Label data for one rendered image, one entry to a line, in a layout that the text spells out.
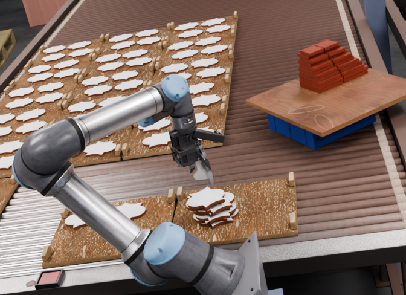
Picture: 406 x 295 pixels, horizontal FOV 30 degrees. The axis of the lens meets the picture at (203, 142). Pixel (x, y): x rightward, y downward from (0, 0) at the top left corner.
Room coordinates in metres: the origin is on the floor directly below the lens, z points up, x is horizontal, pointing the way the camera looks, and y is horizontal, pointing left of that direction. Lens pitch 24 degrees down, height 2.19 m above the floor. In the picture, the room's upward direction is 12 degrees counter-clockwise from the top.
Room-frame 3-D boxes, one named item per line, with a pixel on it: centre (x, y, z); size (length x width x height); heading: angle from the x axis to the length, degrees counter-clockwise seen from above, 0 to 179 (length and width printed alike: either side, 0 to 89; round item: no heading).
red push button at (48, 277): (2.02, 0.56, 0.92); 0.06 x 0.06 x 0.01; 80
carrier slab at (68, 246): (2.24, 0.36, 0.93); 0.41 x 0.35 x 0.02; 81
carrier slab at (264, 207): (2.17, -0.05, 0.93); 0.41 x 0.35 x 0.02; 80
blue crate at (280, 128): (2.70, -0.47, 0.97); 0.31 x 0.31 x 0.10; 25
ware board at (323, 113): (2.72, -0.53, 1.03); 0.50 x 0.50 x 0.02; 25
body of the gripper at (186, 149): (2.15, 0.05, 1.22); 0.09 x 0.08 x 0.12; 113
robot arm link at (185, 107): (2.15, 0.05, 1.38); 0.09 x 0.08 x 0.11; 126
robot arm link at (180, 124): (2.15, 0.04, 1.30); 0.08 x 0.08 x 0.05
